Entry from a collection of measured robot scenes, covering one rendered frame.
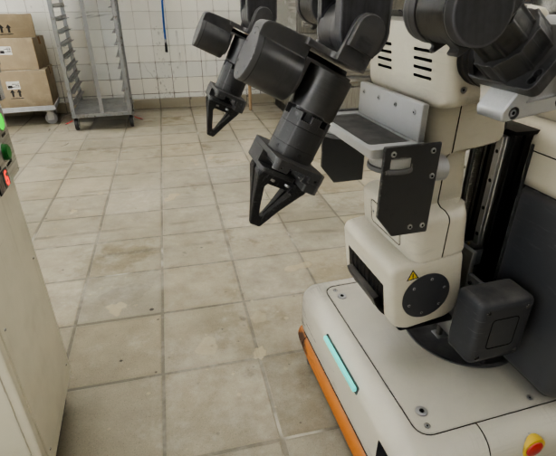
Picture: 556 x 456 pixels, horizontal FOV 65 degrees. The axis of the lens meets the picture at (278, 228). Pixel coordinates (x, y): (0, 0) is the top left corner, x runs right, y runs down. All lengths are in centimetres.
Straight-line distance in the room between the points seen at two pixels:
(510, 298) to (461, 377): 25
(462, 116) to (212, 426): 98
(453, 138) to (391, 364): 53
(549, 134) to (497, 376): 53
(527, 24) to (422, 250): 41
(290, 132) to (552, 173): 57
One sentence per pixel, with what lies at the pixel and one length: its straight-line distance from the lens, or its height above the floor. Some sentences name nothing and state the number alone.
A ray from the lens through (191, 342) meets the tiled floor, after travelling 154.
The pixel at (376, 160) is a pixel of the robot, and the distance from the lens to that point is 72.
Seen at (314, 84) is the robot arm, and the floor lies 94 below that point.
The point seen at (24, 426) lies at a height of 26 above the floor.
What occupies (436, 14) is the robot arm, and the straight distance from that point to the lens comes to 56.
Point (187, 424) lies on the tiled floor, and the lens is 132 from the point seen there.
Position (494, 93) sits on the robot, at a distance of 67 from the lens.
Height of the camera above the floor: 102
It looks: 28 degrees down
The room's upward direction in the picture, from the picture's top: straight up
